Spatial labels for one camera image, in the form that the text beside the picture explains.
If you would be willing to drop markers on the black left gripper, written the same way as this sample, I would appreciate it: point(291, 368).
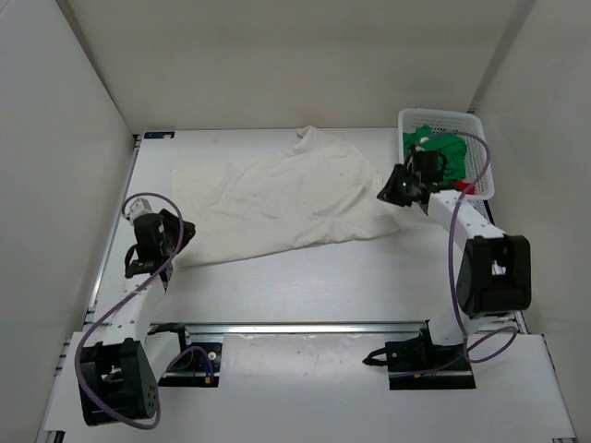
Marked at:
point(170, 221)

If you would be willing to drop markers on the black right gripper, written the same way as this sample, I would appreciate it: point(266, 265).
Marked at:
point(390, 194)

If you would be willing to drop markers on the white t shirt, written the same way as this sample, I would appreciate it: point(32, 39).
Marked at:
point(321, 191)

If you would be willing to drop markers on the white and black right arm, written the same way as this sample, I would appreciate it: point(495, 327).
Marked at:
point(489, 270)

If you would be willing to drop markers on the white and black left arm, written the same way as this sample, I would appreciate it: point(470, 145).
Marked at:
point(117, 364)

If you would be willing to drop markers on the red t shirt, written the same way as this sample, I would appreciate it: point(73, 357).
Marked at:
point(468, 188)

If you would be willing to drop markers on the green t shirt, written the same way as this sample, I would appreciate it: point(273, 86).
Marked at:
point(451, 147)

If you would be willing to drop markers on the blue label sticker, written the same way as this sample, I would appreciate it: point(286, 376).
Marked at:
point(159, 135)

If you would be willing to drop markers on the white plastic basket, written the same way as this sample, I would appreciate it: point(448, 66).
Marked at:
point(466, 126)

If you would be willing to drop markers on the aluminium table edge rail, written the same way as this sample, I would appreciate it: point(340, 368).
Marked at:
point(306, 328)

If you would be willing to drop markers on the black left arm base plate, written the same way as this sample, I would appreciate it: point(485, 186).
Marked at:
point(197, 369)

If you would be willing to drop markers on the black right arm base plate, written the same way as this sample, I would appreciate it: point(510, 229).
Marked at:
point(417, 365)

